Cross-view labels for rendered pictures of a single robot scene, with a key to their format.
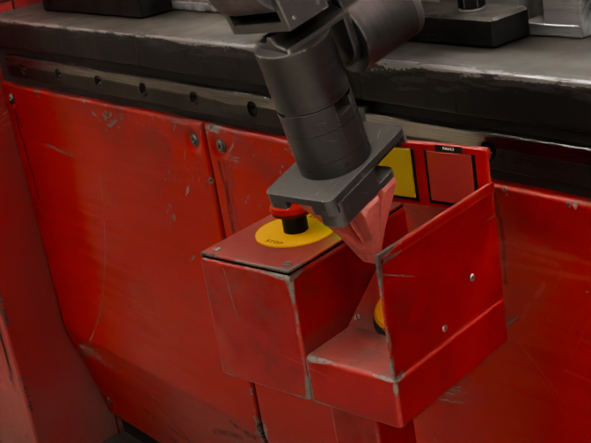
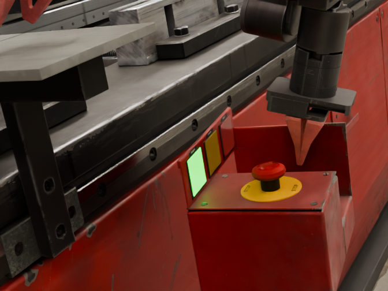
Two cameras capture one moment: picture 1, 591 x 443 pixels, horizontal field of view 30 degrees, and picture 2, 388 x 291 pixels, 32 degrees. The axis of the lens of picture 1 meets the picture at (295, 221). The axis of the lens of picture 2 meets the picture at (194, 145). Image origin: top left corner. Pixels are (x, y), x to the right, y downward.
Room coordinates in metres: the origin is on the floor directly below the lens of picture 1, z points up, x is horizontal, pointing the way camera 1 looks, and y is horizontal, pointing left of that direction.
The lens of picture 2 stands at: (1.24, 0.65, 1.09)
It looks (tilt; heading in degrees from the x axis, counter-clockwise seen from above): 19 degrees down; 248
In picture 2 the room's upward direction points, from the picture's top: 10 degrees counter-clockwise
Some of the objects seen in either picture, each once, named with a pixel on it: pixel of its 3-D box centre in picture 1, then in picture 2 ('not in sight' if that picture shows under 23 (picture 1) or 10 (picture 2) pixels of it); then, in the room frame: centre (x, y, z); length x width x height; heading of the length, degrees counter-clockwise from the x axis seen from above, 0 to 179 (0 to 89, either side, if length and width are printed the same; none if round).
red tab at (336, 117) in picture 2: not in sight; (345, 115); (0.31, -0.65, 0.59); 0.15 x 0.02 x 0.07; 36
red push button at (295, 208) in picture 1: (294, 218); (269, 179); (0.89, 0.00, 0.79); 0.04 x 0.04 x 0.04
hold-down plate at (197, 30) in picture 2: not in sight; (210, 31); (0.71, -0.48, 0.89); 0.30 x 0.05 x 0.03; 36
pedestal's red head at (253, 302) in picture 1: (350, 265); (275, 195); (0.87, -0.04, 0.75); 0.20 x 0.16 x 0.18; 45
